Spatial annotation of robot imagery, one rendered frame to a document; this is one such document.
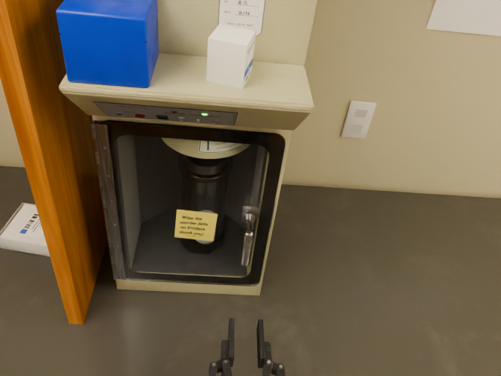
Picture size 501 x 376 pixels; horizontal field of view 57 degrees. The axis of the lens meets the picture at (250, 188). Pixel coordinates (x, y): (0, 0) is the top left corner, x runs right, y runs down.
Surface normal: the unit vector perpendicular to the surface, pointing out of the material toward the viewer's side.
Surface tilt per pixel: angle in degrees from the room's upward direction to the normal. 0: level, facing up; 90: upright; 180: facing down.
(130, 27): 90
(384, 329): 0
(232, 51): 90
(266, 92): 0
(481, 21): 90
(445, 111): 90
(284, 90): 0
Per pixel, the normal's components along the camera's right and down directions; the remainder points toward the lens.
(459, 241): 0.11, -0.75
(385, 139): 0.02, 0.66
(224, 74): -0.23, 0.62
